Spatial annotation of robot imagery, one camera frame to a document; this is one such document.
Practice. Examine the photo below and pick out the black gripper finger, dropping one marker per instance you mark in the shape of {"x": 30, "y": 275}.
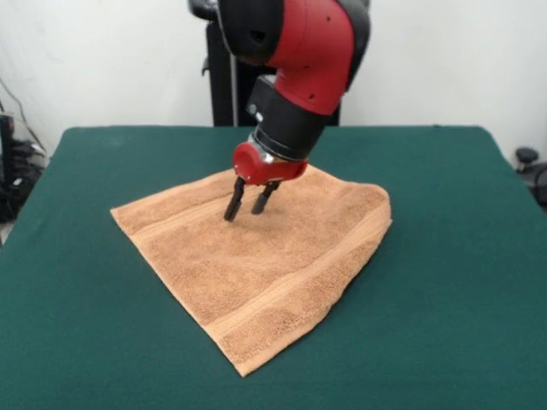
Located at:
{"x": 234, "y": 205}
{"x": 262, "y": 200}

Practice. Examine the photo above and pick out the dark green table cloth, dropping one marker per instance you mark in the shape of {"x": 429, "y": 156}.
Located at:
{"x": 85, "y": 299}

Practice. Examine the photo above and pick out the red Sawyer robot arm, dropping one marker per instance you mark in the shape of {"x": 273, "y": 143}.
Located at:
{"x": 307, "y": 51}

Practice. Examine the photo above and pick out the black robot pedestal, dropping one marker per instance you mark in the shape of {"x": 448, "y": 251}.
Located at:
{"x": 222, "y": 94}

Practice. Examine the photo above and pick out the upright black device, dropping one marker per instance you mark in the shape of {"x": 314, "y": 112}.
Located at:
{"x": 6, "y": 145}

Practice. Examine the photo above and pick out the tan terry towel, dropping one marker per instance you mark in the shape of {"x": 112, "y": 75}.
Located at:
{"x": 256, "y": 265}

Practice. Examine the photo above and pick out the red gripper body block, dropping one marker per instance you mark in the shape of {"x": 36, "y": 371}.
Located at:
{"x": 260, "y": 168}

